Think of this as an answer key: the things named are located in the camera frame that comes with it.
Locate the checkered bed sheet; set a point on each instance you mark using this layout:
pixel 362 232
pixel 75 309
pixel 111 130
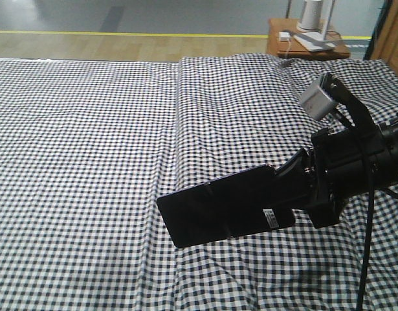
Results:
pixel 85 149

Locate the white charger block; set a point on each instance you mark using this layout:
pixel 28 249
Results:
pixel 284 36

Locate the wooden headboard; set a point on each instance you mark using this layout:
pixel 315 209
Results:
pixel 384 41

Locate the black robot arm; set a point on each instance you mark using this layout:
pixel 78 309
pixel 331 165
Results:
pixel 389 131

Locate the black foldable phone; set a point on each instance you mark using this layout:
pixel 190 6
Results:
pixel 232 206

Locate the checkered duvet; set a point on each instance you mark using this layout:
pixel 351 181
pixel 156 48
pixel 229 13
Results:
pixel 242 111

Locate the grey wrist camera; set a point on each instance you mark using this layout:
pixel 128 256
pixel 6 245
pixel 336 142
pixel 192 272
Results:
pixel 316 100

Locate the wooden nightstand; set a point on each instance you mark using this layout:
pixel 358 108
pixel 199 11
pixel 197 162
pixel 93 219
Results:
pixel 293 49

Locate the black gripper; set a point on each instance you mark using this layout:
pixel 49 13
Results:
pixel 345 166

